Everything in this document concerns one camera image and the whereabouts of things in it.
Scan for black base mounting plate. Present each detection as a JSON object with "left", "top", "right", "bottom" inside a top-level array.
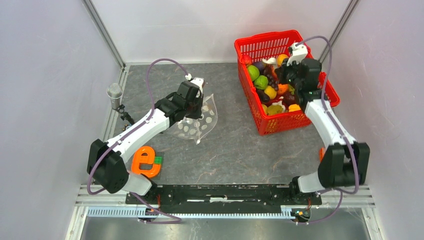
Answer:
[{"left": 143, "top": 184, "right": 322, "bottom": 214}]

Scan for yellow lemon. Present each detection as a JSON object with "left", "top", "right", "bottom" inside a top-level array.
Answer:
[{"left": 263, "top": 85, "right": 277, "bottom": 100}]

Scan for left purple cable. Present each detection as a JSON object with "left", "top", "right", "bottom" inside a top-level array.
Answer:
[{"left": 86, "top": 58, "right": 191, "bottom": 225}]

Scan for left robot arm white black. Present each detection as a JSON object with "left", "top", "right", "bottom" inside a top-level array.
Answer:
[{"left": 87, "top": 77, "right": 205, "bottom": 204}]

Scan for clear dotted zip top bag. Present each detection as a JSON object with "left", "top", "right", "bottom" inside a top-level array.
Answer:
[{"left": 165, "top": 94, "right": 218, "bottom": 145}]

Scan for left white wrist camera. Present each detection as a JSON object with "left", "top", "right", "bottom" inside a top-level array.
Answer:
[{"left": 184, "top": 73, "right": 205, "bottom": 98}]

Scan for red apple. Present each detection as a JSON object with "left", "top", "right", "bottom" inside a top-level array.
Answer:
[{"left": 240, "top": 54, "right": 253, "bottom": 66}]

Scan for small orange object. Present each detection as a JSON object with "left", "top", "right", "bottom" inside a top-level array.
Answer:
[{"left": 319, "top": 147, "right": 326, "bottom": 162}]

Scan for dark red plum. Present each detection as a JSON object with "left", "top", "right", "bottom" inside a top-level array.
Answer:
[{"left": 282, "top": 91, "right": 298, "bottom": 107}]

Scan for yellow green pepper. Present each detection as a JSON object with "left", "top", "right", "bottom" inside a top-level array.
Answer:
[{"left": 266, "top": 105, "right": 285, "bottom": 116}]

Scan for green wrinkled cabbage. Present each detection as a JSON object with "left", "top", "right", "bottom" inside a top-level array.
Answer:
[{"left": 253, "top": 75, "right": 269, "bottom": 90}]

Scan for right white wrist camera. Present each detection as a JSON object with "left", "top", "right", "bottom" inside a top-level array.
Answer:
[{"left": 286, "top": 42, "right": 309, "bottom": 66}]

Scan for green small block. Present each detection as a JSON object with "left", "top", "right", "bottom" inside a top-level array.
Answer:
[{"left": 152, "top": 156, "right": 163, "bottom": 166}]

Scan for red plastic basket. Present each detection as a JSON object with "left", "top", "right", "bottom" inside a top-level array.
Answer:
[{"left": 234, "top": 30, "right": 341, "bottom": 136}]

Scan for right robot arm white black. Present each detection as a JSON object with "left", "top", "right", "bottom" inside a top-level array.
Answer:
[{"left": 275, "top": 58, "right": 370, "bottom": 204}]

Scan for yellow orange lemon fruit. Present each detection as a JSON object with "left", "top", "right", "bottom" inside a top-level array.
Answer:
[{"left": 276, "top": 54, "right": 289, "bottom": 67}]

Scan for yellow orange mango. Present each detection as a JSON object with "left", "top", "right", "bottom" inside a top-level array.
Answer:
[{"left": 288, "top": 104, "right": 302, "bottom": 113}]

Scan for orange letter e toy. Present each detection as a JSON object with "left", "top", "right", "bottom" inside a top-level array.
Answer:
[{"left": 130, "top": 146, "right": 164, "bottom": 179}]

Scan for dark eggplant lower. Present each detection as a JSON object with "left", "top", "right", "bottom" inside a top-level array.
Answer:
[{"left": 255, "top": 89, "right": 271, "bottom": 104}]

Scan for orange tangerine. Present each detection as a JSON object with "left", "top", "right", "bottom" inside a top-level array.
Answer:
[{"left": 277, "top": 84, "right": 290, "bottom": 95}]

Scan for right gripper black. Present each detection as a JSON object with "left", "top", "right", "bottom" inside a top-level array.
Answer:
[{"left": 273, "top": 57, "right": 302, "bottom": 90}]

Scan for orange pumpkin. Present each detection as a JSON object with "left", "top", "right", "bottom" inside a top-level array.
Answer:
[{"left": 269, "top": 65, "right": 279, "bottom": 81}]

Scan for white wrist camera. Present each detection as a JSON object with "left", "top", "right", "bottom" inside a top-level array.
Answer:
[
  {"left": 184, "top": 73, "right": 205, "bottom": 98},
  {"left": 286, "top": 42, "right": 309, "bottom": 66}
]

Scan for grey microphone on stand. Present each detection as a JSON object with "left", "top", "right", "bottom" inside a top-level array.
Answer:
[{"left": 106, "top": 83, "right": 135, "bottom": 125}]

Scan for green apple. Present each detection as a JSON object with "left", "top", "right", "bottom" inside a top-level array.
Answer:
[{"left": 246, "top": 65, "right": 260, "bottom": 82}]

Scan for dark purple grape bunch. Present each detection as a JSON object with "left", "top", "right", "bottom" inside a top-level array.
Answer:
[{"left": 266, "top": 74, "right": 280, "bottom": 92}]

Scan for purple eggplant top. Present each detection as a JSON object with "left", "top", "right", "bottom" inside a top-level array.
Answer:
[{"left": 252, "top": 61, "right": 267, "bottom": 72}]

